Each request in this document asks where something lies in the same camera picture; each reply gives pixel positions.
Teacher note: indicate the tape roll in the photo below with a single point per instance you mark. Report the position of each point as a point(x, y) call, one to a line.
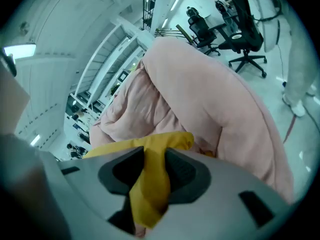
point(235, 36)

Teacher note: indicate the pink quilted blanket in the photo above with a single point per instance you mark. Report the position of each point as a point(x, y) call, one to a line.
point(200, 96)

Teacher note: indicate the black office chair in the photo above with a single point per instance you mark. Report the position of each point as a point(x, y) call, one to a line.
point(202, 31)
point(245, 29)

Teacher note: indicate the long ceiling light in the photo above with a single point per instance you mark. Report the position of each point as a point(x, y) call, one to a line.
point(20, 51)

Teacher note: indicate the black metal staircase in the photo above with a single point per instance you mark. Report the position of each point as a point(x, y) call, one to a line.
point(148, 9)

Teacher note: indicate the white shelving unit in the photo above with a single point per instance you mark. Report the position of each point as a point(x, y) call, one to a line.
point(112, 59)

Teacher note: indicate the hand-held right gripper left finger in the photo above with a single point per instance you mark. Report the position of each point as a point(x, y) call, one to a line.
point(87, 181)

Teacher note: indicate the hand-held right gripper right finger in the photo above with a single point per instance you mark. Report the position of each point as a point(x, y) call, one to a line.
point(225, 196)

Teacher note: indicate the orange pillow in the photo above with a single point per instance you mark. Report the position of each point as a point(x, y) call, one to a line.
point(150, 184)

